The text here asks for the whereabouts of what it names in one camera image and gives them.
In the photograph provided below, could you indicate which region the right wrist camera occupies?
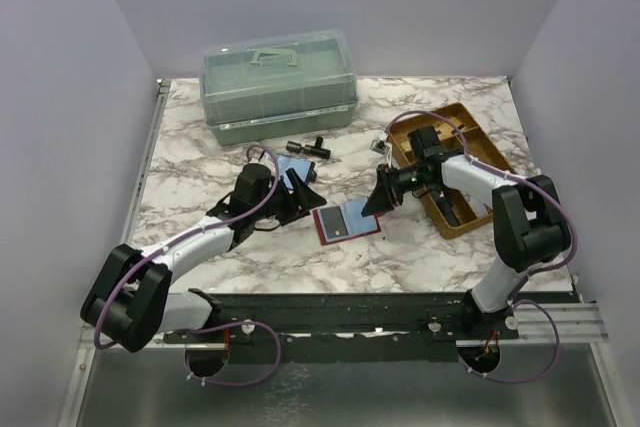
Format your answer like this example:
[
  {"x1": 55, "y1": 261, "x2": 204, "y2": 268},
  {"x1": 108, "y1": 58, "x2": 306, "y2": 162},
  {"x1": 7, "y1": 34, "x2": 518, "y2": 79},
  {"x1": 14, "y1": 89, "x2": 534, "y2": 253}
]
[{"x1": 370, "y1": 135, "x2": 392, "y2": 163}]

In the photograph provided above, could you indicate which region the red card holder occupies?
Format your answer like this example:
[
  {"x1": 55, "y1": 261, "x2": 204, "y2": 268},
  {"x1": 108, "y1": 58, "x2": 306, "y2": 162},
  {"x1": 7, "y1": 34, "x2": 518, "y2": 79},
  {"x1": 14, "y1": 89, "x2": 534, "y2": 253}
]
[{"x1": 312, "y1": 197, "x2": 381, "y2": 246}]

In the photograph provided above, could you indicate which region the green plastic storage box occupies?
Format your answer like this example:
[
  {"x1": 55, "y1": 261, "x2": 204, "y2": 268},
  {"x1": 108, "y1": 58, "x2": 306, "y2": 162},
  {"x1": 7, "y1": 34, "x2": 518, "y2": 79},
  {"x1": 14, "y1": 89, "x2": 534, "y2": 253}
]
[{"x1": 199, "y1": 30, "x2": 359, "y2": 146}]

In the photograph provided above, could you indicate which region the black tool in tray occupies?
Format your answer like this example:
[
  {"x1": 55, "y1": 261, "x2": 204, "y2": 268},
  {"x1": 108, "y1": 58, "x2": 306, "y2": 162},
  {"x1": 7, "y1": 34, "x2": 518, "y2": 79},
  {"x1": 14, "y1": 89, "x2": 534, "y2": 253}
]
[{"x1": 430, "y1": 189, "x2": 461, "y2": 227}]

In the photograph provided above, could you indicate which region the black T-shaped pipe fitting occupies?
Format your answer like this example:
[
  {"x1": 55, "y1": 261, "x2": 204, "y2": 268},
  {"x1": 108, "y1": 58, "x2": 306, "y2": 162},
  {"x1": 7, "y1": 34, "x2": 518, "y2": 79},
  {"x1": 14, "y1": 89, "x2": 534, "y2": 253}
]
[{"x1": 285, "y1": 136, "x2": 331, "y2": 159}]

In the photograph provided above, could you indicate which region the aluminium rail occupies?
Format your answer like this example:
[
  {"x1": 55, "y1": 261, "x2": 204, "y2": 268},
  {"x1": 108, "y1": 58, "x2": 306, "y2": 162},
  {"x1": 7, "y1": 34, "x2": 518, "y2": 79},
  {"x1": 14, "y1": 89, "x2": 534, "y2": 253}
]
[{"x1": 79, "y1": 302, "x2": 609, "y2": 349}]

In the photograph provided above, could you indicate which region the brown woven tray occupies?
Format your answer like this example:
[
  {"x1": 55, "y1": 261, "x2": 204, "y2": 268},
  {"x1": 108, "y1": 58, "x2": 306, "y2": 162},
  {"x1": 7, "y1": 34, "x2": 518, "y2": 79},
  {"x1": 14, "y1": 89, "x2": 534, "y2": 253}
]
[{"x1": 388, "y1": 103, "x2": 513, "y2": 240}]

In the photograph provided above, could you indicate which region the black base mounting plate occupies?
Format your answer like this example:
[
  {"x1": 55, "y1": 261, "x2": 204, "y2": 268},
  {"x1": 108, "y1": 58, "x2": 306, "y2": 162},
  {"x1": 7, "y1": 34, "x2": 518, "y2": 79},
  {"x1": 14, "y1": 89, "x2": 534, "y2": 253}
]
[{"x1": 164, "y1": 291, "x2": 521, "y2": 366}]

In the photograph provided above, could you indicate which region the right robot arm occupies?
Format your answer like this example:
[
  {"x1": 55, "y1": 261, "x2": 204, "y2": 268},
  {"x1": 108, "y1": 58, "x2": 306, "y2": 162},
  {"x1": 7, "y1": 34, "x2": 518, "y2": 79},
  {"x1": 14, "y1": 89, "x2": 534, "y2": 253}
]
[{"x1": 362, "y1": 126, "x2": 576, "y2": 335}]

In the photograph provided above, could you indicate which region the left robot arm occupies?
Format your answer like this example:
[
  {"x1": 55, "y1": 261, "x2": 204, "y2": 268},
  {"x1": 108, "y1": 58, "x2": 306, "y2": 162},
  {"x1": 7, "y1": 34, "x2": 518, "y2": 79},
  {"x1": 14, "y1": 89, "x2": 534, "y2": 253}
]
[{"x1": 80, "y1": 163, "x2": 326, "y2": 352}]

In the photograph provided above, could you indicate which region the smartphone with blue screen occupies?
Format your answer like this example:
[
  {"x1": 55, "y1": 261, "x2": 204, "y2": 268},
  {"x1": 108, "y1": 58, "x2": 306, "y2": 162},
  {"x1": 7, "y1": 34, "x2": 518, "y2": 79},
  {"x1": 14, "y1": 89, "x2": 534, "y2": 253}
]
[{"x1": 277, "y1": 154, "x2": 317, "y2": 190}]

